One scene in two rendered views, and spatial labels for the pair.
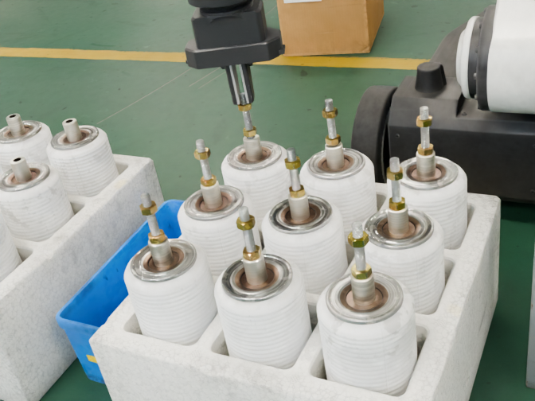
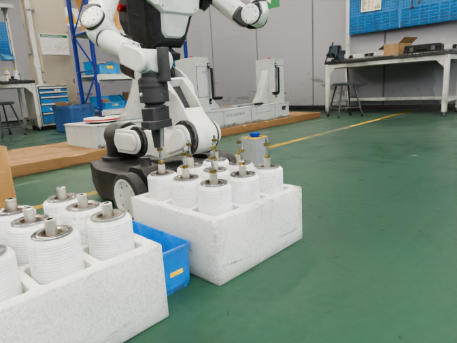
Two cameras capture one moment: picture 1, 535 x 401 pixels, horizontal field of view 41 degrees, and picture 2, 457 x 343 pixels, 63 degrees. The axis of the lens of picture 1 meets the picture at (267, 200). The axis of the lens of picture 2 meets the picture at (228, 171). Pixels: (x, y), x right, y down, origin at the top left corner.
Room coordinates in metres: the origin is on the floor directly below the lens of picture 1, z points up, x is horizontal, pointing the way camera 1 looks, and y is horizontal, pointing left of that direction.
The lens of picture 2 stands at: (0.37, 1.08, 0.51)
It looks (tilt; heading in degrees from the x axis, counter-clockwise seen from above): 13 degrees down; 284
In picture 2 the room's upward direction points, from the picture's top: 3 degrees counter-clockwise
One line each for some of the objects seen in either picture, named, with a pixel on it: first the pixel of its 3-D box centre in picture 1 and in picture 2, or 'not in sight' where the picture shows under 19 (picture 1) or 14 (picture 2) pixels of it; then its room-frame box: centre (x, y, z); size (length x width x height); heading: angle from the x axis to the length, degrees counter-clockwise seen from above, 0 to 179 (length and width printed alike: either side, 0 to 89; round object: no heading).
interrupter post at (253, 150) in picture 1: (252, 147); (161, 169); (0.85, 0.01, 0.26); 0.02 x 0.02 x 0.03
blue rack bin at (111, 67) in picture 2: not in sight; (101, 68); (3.70, -4.46, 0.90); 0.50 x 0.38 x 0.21; 151
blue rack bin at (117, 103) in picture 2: not in sight; (107, 102); (3.68, -4.45, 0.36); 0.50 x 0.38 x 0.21; 151
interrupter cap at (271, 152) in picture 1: (254, 156); (162, 173); (0.85, 0.01, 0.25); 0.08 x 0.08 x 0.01
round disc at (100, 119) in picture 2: not in sight; (102, 118); (2.18, -1.82, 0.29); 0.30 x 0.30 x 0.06
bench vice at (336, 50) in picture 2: not in sight; (335, 52); (0.13, -4.61, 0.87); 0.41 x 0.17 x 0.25; 60
